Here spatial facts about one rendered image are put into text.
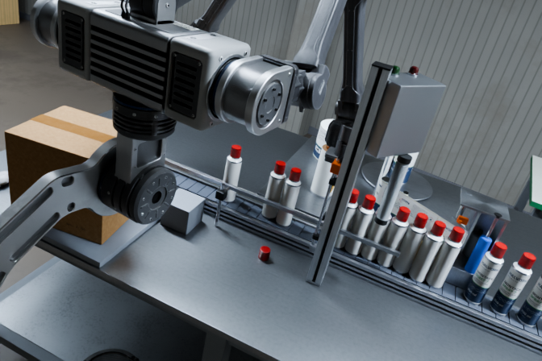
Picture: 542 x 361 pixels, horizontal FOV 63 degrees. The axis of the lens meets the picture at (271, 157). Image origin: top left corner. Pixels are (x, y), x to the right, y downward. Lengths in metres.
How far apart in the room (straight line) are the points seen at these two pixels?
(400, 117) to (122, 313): 1.42
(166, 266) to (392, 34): 3.18
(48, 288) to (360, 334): 1.37
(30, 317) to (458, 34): 3.46
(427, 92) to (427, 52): 2.90
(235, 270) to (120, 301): 0.84
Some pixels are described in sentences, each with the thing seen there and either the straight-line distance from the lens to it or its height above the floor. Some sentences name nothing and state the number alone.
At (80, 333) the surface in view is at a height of 0.22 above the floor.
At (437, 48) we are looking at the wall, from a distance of 4.01.
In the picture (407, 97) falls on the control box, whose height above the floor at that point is 1.45.
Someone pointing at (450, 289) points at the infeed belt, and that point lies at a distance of 1.49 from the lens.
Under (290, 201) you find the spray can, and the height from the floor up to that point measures 0.98.
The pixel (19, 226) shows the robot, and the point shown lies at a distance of 0.99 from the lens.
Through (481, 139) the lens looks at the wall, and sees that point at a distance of 4.11.
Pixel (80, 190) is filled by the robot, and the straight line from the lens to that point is 1.04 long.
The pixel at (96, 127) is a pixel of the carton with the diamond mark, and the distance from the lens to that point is 1.39.
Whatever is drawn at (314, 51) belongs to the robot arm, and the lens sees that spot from 1.00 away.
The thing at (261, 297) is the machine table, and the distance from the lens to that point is 1.28.
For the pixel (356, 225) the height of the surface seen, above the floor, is 0.99.
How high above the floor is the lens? 1.72
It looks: 27 degrees down
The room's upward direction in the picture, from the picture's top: 12 degrees clockwise
